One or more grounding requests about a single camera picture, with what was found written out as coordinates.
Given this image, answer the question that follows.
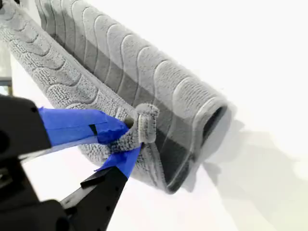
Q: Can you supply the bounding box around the grey striped towel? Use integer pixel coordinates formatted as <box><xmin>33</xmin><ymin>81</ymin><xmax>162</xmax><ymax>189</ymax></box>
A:
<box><xmin>0</xmin><ymin>0</ymin><xmax>232</xmax><ymax>196</ymax></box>

